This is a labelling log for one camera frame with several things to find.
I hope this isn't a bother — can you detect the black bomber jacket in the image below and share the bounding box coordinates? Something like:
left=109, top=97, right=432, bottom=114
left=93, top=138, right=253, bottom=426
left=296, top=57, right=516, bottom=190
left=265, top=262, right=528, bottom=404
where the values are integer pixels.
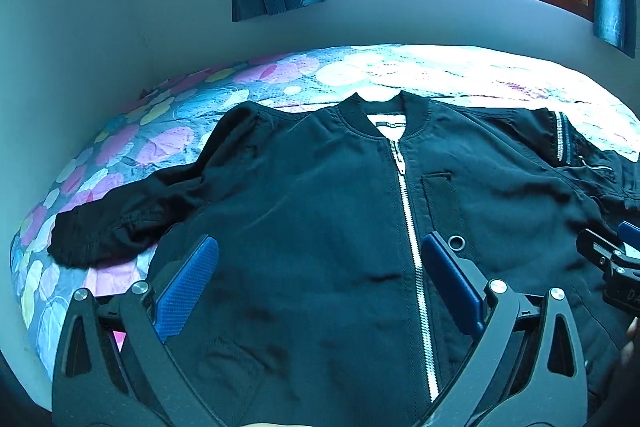
left=48, top=92, right=639, bottom=426

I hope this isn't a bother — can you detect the person's right hand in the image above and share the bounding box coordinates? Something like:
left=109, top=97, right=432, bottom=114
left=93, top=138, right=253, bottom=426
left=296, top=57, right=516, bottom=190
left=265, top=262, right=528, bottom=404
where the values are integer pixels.
left=620, top=317, right=639, bottom=366

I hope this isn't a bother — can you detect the floral quilted bedspread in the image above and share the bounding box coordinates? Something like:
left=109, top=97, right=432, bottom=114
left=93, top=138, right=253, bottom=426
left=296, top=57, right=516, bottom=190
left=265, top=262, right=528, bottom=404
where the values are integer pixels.
left=10, top=43, right=639, bottom=372

